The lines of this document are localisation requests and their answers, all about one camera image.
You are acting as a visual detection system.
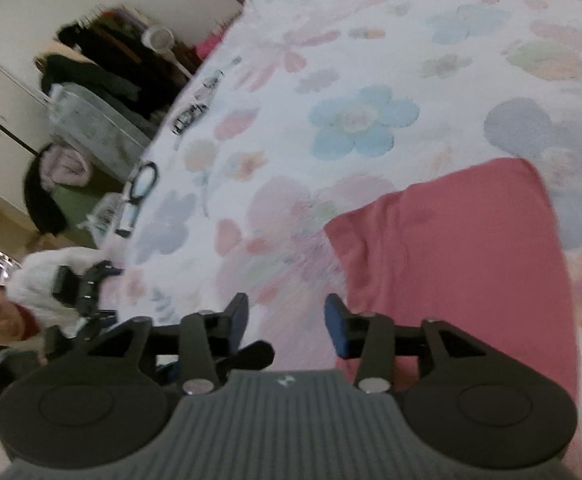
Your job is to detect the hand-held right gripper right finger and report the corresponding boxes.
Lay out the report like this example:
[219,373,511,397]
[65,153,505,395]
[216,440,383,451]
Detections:
[324,294,492,395]

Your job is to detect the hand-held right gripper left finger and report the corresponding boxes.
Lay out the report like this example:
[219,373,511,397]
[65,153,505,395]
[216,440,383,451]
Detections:
[88,292,250,396]

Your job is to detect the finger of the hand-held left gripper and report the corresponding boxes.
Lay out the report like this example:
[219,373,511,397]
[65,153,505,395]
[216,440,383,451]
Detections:
[220,341,276,374]
[157,356,182,389]

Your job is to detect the pink garment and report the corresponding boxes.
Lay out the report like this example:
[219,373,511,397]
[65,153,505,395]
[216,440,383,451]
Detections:
[323,157,582,466]

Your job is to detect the dark clothes on rack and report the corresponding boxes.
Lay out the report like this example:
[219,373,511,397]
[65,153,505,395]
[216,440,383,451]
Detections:
[36,7,196,121]

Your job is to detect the clear plastic bag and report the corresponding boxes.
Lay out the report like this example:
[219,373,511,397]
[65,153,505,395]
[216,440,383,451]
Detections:
[85,194,126,233]

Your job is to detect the green cloth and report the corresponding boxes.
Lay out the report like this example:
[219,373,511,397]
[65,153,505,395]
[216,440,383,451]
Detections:
[53,182,104,251]

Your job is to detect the white power bank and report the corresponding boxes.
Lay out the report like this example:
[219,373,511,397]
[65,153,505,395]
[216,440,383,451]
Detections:
[116,202,142,237]

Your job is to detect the dark furry cloth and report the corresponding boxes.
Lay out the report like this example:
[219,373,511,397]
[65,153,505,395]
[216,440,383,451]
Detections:
[23,145,69,236]

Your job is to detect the pink padded jacket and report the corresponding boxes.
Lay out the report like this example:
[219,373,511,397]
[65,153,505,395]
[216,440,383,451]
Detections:
[38,147,93,190]

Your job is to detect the grey translucent storage box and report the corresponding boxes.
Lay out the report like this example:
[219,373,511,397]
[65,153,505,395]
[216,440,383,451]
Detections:
[48,84,159,183]

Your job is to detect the white wardrobe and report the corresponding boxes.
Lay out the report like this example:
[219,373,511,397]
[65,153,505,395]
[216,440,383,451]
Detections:
[0,40,52,216]

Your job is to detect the floral blanket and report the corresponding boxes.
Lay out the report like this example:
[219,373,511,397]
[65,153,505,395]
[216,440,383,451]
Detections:
[96,0,582,476]

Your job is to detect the red cloth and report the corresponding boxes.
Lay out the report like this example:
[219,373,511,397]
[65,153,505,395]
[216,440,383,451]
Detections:
[195,30,228,60]

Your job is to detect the black cable loop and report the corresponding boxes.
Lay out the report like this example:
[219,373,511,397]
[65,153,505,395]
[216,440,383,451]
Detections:
[130,161,160,206]

